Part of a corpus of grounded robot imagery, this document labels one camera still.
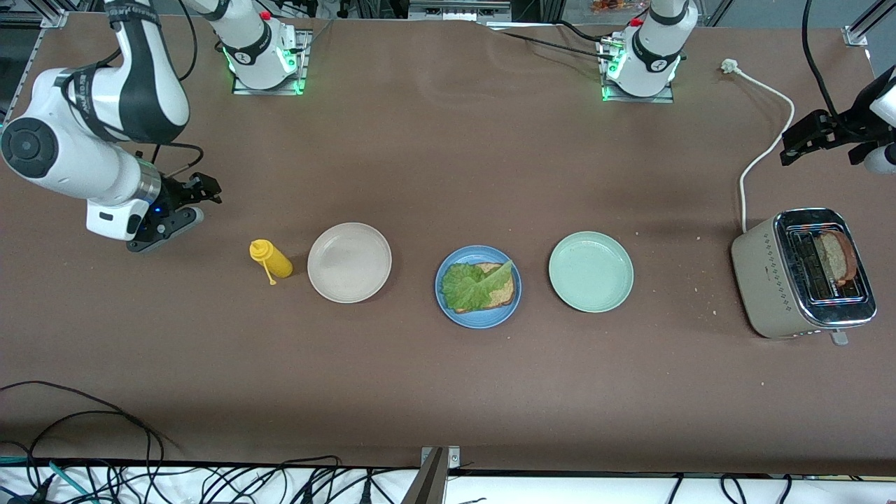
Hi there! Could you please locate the yellow mustard squeeze bottle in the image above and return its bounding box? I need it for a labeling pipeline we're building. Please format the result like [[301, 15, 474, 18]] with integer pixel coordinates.
[[249, 239, 294, 286]]

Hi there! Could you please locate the brown bread slice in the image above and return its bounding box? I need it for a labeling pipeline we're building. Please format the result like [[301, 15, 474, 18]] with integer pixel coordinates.
[[818, 231, 860, 286], [458, 262, 517, 314]]

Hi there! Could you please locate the green lettuce leaf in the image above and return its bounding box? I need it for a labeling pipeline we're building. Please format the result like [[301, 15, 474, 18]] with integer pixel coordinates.
[[439, 260, 514, 314]]

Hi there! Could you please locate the white round plate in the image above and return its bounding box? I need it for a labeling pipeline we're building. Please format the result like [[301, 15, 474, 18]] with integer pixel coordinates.
[[307, 223, 393, 305]]

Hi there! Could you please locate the green round plate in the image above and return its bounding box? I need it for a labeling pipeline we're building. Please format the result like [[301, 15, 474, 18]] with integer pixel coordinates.
[[548, 231, 635, 314]]

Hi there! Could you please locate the blue round plate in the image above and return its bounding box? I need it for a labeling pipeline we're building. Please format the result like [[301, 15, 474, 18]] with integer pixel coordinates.
[[435, 245, 522, 330]]

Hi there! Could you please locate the beige chrome toaster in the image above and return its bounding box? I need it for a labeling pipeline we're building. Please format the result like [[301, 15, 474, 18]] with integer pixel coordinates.
[[731, 208, 878, 347]]

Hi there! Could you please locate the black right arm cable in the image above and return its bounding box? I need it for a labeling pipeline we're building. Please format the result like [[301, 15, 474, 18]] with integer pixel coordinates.
[[136, 142, 205, 179], [175, 0, 199, 81]]

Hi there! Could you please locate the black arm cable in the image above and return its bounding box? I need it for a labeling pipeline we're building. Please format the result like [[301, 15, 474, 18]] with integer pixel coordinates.
[[801, 0, 841, 117], [136, 142, 205, 179], [175, 0, 199, 81]]

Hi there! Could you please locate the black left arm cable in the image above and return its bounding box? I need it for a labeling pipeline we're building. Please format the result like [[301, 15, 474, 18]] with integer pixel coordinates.
[[801, 0, 841, 117]]

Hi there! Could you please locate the metal corner bracket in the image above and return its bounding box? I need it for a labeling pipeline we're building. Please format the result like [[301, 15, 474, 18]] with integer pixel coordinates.
[[420, 446, 461, 471], [843, 0, 896, 48]]

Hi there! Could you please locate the white toaster power cable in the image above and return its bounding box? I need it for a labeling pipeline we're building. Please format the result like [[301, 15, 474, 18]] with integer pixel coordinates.
[[721, 59, 796, 235]]

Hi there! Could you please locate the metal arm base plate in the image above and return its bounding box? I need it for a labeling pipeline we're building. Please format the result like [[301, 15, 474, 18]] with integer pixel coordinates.
[[231, 29, 311, 96], [599, 38, 677, 104]]

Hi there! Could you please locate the teal cable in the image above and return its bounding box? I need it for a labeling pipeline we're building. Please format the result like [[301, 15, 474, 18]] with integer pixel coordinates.
[[0, 455, 95, 503]]

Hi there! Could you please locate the grey metal rail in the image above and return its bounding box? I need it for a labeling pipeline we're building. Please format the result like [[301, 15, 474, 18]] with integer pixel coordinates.
[[408, 0, 513, 23]]

